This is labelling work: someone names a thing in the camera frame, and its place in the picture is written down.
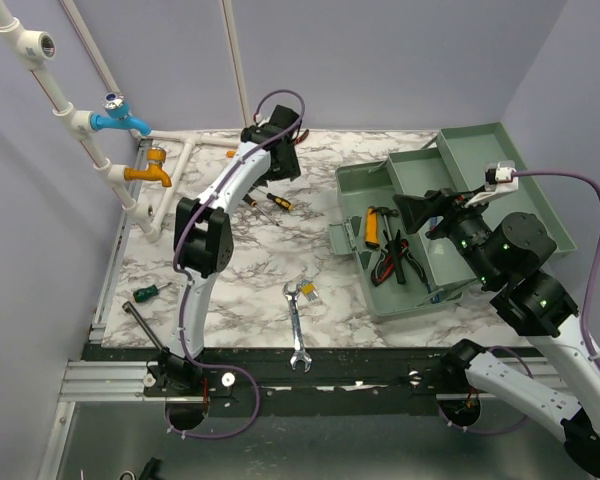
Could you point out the claw hammer black handle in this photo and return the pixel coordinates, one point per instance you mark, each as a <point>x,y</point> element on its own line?
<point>387,213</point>

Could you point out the blue plastic tap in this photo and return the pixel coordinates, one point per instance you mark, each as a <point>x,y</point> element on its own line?
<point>118,116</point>

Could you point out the yellow hex key set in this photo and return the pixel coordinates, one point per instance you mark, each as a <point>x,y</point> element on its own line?
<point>308,289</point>

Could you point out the orange plastic tap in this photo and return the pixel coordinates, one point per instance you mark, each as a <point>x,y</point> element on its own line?
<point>154,172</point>

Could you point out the green handle screwdriver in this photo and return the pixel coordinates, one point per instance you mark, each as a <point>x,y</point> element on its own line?
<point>144,294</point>

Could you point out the yellow black screwdriver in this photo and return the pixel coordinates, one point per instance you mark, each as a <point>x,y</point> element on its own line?
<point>254,204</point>

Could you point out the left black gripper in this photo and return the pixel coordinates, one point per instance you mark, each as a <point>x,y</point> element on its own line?
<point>288,171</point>

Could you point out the orange black long-nose pliers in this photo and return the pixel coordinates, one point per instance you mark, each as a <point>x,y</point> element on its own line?
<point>301,137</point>

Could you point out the red black utility knife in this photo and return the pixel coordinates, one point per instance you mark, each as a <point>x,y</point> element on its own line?
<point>382,269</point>

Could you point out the silver open-end wrench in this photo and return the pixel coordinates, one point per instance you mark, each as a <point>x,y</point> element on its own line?
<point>300,354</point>

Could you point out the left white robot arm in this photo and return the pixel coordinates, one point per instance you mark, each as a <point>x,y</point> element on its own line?
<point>203,240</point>

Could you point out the silver socket bar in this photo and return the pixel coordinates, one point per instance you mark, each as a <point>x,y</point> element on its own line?
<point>130,309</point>

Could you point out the white pvc pipe assembly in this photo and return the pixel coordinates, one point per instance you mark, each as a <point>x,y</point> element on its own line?
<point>34,49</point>

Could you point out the yellow handle tool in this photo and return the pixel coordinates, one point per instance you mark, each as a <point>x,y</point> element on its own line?
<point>371,228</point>

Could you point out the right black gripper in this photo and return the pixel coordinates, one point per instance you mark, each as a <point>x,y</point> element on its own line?
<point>415,210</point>

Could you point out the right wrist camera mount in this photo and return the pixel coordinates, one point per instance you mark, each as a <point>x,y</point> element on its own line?
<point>500,181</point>

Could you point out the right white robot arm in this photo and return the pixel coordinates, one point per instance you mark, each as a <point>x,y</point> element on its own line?
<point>555,360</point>

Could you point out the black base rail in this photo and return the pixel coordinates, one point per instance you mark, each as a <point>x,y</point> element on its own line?
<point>341,381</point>

